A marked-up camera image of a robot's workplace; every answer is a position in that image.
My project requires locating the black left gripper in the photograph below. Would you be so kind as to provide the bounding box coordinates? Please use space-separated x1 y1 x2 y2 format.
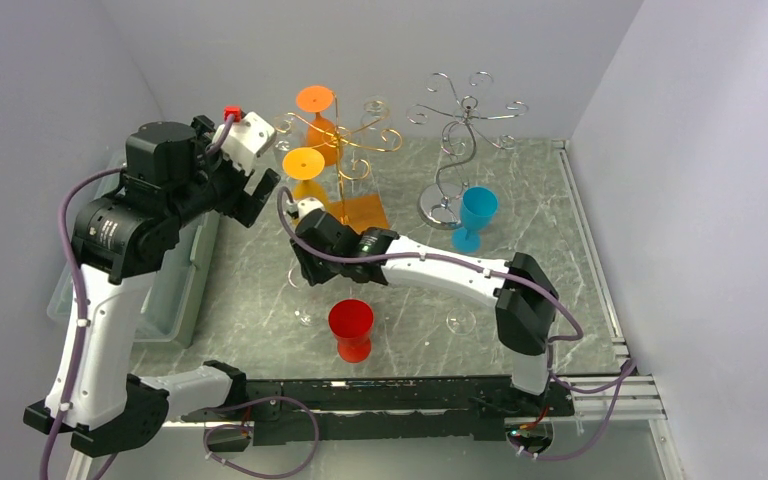
167 116 279 229

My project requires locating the yellow plastic wine glass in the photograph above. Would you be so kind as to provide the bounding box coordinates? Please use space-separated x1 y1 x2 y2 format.
282 147 329 209

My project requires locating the gold wire rack wooden base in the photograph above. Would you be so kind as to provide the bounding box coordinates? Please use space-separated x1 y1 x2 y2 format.
275 90 403 231

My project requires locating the orange plastic wine glass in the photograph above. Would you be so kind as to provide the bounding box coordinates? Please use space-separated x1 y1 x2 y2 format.
296 85 342 167

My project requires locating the clear wine glass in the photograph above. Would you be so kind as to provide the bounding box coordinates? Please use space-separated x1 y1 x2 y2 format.
287 264 318 327
445 308 477 336
356 95 391 163

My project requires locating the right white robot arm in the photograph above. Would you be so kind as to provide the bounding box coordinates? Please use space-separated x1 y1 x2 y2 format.
291 208 561 415

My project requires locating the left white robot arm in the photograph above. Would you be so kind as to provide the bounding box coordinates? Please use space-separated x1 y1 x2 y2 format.
23 110 280 458

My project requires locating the red plastic wine glass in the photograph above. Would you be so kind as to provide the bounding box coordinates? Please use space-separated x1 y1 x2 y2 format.
328 299 375 363

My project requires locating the blue plastic wine glass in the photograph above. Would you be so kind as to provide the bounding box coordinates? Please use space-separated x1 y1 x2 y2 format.
451 186 499 253

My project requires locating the clear plastic storage bin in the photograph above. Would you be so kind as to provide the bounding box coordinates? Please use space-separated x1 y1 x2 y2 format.
46 153 221 350

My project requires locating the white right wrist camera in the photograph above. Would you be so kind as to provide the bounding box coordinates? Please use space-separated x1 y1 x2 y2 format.
295 197 326 221

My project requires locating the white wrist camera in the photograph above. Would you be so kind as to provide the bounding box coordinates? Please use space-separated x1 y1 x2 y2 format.
295 197 326 221
207 105 276 174

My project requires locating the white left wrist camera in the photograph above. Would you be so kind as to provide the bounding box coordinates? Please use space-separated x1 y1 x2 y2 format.
207 105 276 174

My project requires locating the chrome wire glass rack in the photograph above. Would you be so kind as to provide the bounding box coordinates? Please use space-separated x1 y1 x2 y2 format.
407 72 530 231

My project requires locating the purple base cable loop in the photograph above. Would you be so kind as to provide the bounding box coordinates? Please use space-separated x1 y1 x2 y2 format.
202 393 322 478

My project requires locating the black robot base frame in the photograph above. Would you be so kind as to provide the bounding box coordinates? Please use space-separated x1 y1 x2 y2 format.
184 375 575 446

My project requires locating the aluminium rail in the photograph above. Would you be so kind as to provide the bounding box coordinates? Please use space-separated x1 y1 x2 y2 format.
70 358 663 431

